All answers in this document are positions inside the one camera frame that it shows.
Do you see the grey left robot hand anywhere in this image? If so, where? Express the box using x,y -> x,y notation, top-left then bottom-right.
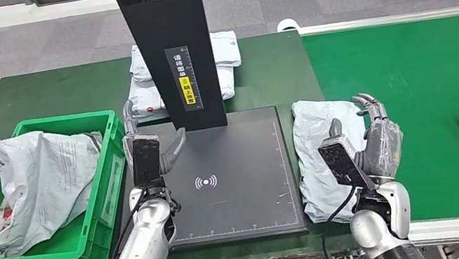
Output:
115,91 -> 194,181

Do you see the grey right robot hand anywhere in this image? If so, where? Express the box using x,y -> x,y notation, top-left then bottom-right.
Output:
322,87 -> 411,192

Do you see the grey-white poly mailer parcel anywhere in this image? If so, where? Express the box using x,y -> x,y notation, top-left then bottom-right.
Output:
284,90 -> 385,231
0,115 -> 121,259

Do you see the black inbound scanner machine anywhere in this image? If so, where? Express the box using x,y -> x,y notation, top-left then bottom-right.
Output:
75,0 -> 310,259

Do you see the green conveyor belt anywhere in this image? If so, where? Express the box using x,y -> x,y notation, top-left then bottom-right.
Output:
300,7 -> 459,246

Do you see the white conveyor end roller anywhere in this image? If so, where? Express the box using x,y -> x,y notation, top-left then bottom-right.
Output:
275,15 -> 301,34

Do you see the grey mailer bag red mark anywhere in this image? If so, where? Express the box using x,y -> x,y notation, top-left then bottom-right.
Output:
119,59 -> 241,126

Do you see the white label on crate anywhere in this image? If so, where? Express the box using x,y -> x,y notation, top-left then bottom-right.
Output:
90,153 -> 135,227

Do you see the ruler sticker with yellow patch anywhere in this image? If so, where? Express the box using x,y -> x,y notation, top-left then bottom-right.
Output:
164,44 -> 205,114

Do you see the folded grey mailer bag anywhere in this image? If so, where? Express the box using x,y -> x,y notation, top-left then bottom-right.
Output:
126,27 -> 244,86

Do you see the green plastic crate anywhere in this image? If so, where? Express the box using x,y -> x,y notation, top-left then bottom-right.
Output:
0,102 -> 148,259

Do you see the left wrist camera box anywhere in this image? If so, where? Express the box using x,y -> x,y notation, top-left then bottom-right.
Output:
124,130 -> 168,188

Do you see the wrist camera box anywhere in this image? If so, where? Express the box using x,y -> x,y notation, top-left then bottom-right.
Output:
124,130 -> 168,188
316,130 -> 378,199

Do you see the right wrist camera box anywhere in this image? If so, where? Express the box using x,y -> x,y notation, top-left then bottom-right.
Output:
316,130 -> 378,199

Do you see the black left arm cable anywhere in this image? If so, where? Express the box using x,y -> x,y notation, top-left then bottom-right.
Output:
88,182 -> 165,259

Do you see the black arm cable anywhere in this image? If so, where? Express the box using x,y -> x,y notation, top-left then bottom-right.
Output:
312,183 -> 371,259
88,182 -> 165,259

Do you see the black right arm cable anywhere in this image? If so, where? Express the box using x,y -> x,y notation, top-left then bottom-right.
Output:
312,183 -> 371,259

